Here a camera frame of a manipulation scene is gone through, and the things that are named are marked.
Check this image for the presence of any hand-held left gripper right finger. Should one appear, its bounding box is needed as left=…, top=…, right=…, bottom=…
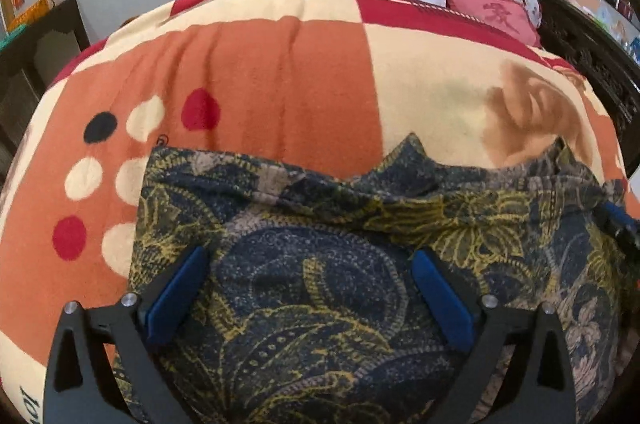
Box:
left=412, top=249, right=577, bottom=424

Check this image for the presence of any dark carved wooden cabinet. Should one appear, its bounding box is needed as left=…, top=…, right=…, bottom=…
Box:
left=520, top=0, right=640, bottom=135

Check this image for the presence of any green cloth bundle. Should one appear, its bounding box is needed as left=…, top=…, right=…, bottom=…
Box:
left=0, top=24, right=31, bottom=51

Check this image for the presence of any pile of packets and bags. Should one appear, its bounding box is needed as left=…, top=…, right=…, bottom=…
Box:
left=560, top=0, right=640, bottom=65

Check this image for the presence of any small red heart pillow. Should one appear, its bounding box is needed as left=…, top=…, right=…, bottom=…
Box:
left=445, top=0, right=541, bottom=48

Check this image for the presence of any dark wooden side table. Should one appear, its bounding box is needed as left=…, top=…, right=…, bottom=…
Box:
left=0, top=0, right=91, bottom=185

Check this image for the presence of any orange red patchwork blanket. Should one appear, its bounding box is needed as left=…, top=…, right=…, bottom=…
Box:
left=0, top=0, right=640, bottom=424

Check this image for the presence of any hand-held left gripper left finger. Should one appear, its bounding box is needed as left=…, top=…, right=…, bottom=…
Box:
left=45, top=247, right=210, bottom=424

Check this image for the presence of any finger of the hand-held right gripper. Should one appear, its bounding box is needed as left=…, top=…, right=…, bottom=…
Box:
left=596, top=201, right=640, bottom=256

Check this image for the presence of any dark floral shirt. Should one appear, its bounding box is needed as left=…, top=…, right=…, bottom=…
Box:
left=112, top=131, right=640, bottom=424

